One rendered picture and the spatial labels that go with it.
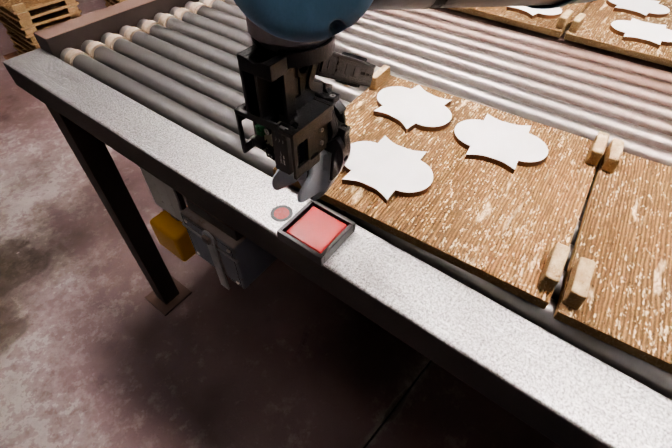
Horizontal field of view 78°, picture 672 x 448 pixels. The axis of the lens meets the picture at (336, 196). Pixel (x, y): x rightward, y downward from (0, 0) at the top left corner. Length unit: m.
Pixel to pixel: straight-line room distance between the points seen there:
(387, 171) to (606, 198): 0.31
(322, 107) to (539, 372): 0.35
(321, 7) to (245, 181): 0.48
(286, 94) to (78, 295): 1.57
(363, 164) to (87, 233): 1.58
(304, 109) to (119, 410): 1.31
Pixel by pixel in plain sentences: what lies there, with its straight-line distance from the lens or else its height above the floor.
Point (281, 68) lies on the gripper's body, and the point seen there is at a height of 1.19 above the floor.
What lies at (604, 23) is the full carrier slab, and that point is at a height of 0.94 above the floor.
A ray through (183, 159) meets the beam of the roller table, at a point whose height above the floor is 0.91.
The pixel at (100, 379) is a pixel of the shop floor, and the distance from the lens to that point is 1.64.
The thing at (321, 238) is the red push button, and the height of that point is 0.93.
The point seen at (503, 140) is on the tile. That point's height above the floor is 0.95.
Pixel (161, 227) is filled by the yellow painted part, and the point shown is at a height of 0.70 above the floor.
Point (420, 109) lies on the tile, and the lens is 0.76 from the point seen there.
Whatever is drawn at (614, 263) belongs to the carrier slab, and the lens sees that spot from 0.62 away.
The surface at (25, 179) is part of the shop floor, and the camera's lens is 2.48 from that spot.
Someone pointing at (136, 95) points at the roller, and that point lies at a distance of 0.93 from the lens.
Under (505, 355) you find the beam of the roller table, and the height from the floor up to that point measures 0.91.
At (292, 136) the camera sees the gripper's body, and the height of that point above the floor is 1.14.
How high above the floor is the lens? 1.36
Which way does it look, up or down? 45 degrees down
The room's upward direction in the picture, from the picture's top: straight up
